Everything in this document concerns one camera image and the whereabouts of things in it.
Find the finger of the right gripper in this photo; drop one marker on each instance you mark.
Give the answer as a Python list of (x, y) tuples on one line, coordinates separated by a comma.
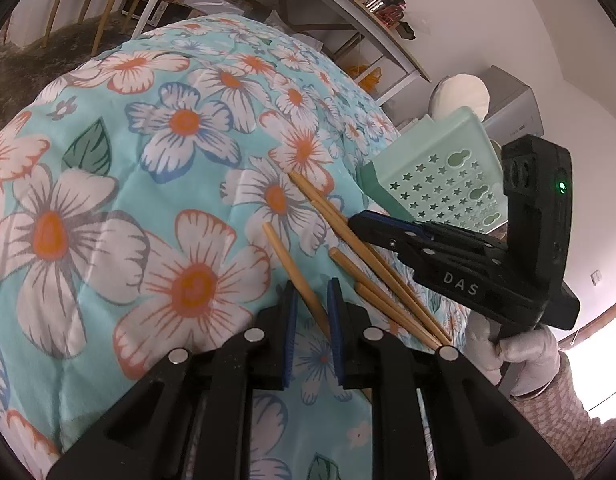
[(383, 242), (371, 221)]

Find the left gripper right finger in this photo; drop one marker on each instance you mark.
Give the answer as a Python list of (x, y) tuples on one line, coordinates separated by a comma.
[(368, 358)]

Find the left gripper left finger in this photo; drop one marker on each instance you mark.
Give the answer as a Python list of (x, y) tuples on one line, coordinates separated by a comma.
[(257, 359)]

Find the right checkered sleeve forearm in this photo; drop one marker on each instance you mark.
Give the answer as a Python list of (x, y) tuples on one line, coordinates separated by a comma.
[(585, 444)]

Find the right white gloved hand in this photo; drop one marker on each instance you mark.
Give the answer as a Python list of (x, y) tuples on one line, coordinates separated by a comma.
[(536, 350)]

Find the mint green utensil basket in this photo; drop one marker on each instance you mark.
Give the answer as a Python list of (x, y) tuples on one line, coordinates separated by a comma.
[(444, 171)]

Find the white wooden spoon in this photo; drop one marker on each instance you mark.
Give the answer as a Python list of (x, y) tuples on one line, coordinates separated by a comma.
[(456, 91)]

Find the silver refrigerator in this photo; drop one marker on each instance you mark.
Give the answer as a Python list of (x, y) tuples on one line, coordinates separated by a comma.
[(513, 108)]

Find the floral turquoise tablecloth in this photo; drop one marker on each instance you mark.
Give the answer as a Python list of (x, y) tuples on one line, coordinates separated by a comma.
[(134, 192)]

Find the white frame wooden desk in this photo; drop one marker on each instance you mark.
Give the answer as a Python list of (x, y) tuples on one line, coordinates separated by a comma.
[(367, 26)]

